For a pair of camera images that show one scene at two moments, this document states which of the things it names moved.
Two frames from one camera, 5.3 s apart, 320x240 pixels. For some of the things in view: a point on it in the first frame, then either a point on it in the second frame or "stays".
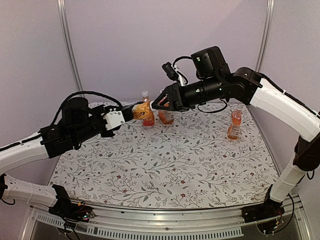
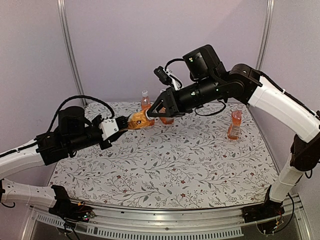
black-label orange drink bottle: x=143 y=110 to x=139 y=120
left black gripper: x=101 y=107 to x=108 y=144
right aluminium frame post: x=267 y=27 stays
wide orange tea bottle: x=233 y=131 stays
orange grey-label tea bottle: x=166 y=116 stays
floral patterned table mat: x=190 y=164 stays
